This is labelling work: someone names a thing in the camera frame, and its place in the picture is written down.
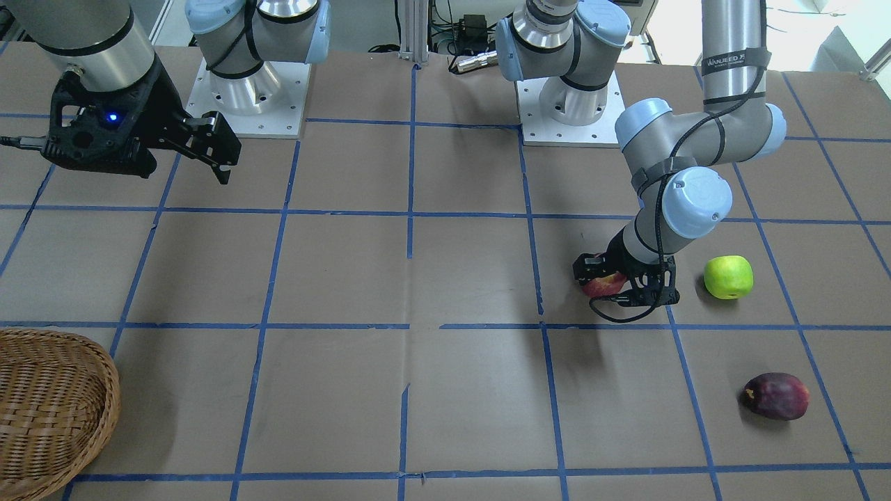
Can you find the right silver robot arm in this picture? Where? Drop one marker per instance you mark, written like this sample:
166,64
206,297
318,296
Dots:
102,41

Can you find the woven wicker basket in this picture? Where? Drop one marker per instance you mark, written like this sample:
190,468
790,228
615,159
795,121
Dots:
60,403

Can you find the green apple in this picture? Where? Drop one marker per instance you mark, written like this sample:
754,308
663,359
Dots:
728,277

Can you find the aluminium frame post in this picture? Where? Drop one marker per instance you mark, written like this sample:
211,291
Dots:
413,30

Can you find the dark red apple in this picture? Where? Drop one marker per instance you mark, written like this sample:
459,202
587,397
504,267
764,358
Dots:
776,396

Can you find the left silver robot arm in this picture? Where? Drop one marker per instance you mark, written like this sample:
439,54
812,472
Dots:
574,46

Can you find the red yellow apple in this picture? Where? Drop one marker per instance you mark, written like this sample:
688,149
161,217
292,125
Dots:
601,287

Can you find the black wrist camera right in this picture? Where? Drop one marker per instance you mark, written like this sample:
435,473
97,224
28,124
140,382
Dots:
96,131

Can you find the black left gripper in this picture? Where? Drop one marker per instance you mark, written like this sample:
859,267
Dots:
624,259

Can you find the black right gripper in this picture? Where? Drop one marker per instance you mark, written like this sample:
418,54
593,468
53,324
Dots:
157,106

